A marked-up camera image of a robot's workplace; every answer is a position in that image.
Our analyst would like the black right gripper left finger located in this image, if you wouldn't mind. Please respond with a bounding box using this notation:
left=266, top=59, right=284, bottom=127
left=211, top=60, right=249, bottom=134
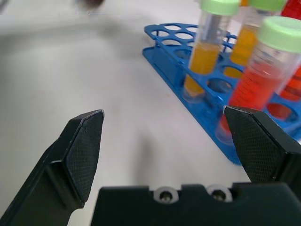
left=0, top=109, right=105, bottom=226

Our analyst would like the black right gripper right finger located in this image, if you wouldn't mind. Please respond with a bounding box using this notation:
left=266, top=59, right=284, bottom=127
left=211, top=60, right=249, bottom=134
left=223, top=105, right=301, bottom=186

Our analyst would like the red liquid test tube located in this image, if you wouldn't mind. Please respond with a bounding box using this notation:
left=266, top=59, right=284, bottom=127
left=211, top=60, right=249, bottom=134
left=268, top=0, right=301, bottom=118
left=216, top=16, right=301, bottom=144

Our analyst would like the yellow liquid test tube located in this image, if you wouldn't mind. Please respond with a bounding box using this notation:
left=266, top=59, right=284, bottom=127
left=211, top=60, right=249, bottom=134
left=182, top=0, right=240, bottom=104
left=223, top=0, right=287, bottom=78

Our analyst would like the blue test tube rack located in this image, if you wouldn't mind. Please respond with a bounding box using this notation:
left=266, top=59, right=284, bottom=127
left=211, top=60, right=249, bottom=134
left=143, top=23, right=301, bottom=166

